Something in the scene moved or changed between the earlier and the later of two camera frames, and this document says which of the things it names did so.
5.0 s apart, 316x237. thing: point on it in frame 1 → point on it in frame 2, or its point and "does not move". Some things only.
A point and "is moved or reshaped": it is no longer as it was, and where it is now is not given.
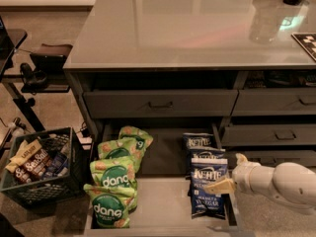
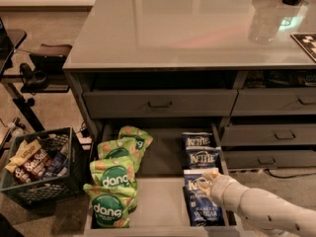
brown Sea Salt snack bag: x=33 y=167 does not move
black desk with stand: x=10 y=39 does not move
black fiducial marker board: x=307 y=40 does not move
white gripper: x=243 y=178 → x=223 y=189
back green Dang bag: x=142 y=138 does not move
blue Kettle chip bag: x=205 y=172 is moved or reshaped
